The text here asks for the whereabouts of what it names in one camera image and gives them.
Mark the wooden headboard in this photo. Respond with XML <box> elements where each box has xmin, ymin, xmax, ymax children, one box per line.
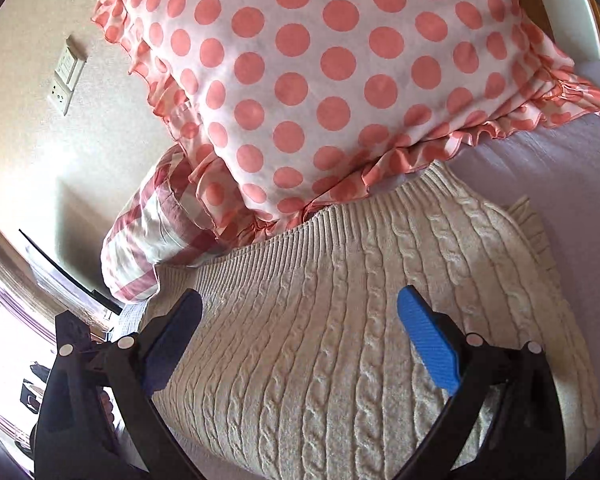
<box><xmin>510</xmin><ymin>0</ymin><xmax>600</xmax><ymax>61</ymax></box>

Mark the white wall socket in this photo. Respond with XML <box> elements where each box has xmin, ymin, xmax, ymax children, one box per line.
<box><xmin>47</xmin><ymin>76</ymin><xmax>77</xmax><ymax>116</ymax></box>

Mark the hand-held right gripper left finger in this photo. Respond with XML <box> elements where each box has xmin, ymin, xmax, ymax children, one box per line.
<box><xmin>33</xmin><ymin>288</ymin><xmax>204</xmax><ymax>480</ymax></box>

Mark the cream cable knit pillow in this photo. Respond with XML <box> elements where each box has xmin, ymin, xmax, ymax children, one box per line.
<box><xmin>149</xmin><ymin>160</ymin><xmax>600</xmax><ymax>480</ymax></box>

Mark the pink polka dot pillow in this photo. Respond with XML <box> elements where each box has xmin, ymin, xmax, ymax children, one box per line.
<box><xmin>91</xmin><ymin>0</ymin><xmax>600</xmax><ymax>241</ymax></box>

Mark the pink striped pillow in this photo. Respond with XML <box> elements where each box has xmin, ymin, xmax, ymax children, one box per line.
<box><xmin>100</xmin><ymin>144</ymin><xmax>231</xmax><ymax>304</ymax></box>

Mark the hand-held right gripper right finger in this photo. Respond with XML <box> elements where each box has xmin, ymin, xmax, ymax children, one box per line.
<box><xmin>396</xmin><ymin>285</ymin><xmax>567</xmax><ymax>480</ymax></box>

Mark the white wall switch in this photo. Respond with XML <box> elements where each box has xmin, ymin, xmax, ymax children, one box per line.
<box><xmin>54</xmin><ymin>35</ymin><xmax>88</xmax><ymax>81</ymax></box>

